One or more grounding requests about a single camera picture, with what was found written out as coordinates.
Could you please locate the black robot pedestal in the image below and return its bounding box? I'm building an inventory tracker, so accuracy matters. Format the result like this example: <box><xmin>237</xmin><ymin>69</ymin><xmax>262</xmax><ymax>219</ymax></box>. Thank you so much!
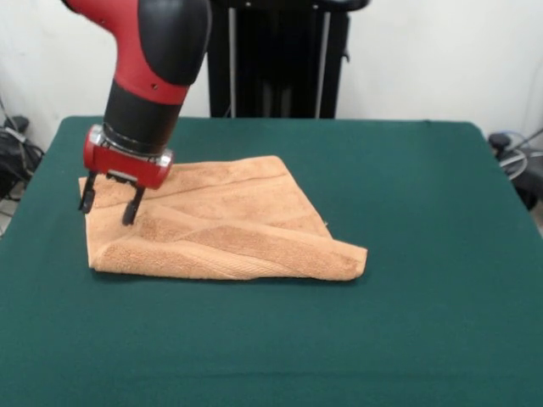
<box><xmin>205</xmin><ymin>0</ymin><xmax>370</xmax><ymax>120</ymax></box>

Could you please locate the dark green table cloth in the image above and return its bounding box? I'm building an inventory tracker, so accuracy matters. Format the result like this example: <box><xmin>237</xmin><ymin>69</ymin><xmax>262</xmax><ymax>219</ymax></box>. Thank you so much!
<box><xmin>0</xmin><ymin>114</ymin><xmax>543</xmax><ymax>407</ymax></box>

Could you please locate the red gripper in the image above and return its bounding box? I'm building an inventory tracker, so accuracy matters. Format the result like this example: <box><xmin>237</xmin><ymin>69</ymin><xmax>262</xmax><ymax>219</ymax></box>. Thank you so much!
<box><xmin>76</xmin><ymin>125</ymin><xmax>176</xmax><ymax>226</ymax></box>

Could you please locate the grey chair base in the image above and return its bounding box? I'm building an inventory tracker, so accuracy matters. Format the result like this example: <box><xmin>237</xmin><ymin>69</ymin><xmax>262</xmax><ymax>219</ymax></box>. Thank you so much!
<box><xmin>487</xmin><ymin>129</ymin><xmax>543</xmax><ymax>211</ymax></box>

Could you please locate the tan terry towel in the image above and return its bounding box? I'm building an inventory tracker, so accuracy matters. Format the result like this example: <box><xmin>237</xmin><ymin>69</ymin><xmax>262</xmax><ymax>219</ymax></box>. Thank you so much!
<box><xmin>78</xmin><ymin>155</ymin><xmax>369</xmax><ymax>283</ymax></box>

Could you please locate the black chair base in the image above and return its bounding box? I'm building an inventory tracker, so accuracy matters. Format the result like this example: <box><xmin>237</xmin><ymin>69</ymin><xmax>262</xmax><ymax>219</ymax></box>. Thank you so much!
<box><xmin>0</xmin><ymin>114</ymin><xmax>47</xmax><ymax>203</ymax></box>

